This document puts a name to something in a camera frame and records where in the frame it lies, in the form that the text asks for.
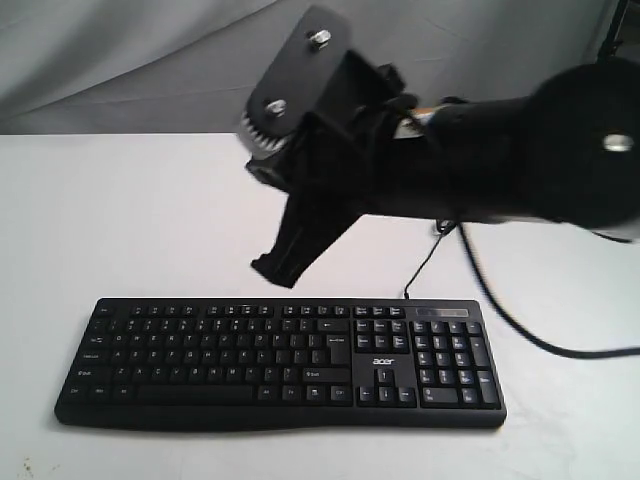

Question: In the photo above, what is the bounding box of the grey backdrop cloth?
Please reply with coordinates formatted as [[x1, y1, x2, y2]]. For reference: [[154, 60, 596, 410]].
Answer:
[[1, 1, 616, 134]]

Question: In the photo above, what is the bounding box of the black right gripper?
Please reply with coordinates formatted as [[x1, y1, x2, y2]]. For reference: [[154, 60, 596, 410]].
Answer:
[[251, 93, 458, 288]]

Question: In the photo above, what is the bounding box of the black keyboard usb cable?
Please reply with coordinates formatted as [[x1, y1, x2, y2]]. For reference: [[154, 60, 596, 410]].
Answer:
[[402, 217, 459, 300]]

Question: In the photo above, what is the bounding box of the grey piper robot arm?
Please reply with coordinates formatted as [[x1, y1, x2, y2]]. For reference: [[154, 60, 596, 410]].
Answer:
[[247, 59, 639, 288]]

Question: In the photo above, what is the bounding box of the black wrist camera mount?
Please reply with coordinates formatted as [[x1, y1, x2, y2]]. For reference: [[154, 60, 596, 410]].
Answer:
[[239, 5, 405, 192]]

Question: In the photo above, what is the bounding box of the black tripod stand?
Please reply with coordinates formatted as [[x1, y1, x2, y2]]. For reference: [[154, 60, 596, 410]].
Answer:
[[594, 0, 630, 62]]

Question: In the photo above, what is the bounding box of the black acer keyboard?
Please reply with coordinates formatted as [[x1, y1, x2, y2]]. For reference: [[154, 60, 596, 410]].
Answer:
[[54, 298, 507, 432]]

